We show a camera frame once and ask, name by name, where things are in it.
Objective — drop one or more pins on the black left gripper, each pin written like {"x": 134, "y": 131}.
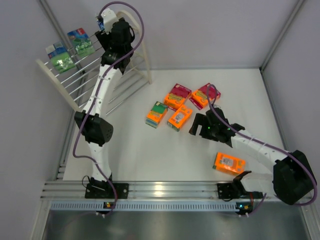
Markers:
{"x": 102, "y": 36}

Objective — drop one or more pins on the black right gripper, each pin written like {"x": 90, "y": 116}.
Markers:
{"x": 203, "y": 124}

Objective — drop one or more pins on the orange box barcode side up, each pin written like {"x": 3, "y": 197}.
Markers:
{"x": 179, "y": 118}

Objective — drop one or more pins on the orange green Sponge Daddy box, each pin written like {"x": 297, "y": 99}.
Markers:
{"x": 156, "y": 114}

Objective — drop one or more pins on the blue green Vileda sponge pack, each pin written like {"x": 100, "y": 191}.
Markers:
{"x": 59, "y": 57}

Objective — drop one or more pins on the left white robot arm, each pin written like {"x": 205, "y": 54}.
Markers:
{"x": 91, "y": 120}

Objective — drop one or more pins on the orange box near right arm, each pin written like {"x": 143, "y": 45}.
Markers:
{"x": 229, "y": 164}

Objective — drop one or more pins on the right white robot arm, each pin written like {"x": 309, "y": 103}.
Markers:
{"x": 290, "y": 177}

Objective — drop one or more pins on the orange pink Scrub Mommy box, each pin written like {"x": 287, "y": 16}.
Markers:
{"x": 177, "y": 96}

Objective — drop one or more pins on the cream chrome wire shelf rack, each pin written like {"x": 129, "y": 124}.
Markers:
{"x": 77, "y": 84}

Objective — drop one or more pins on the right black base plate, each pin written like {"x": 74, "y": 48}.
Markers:
{"x": 228, "y": 191}

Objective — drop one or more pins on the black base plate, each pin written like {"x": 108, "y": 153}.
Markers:
{"x": 120, "y": 191}
{"x": 228, "y": 191}

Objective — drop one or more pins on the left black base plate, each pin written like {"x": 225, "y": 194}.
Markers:
{"x": 120, "y": 191}

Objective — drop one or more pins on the aluminium mounting rail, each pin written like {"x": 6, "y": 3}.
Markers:
{"x": 159, "y": 196}

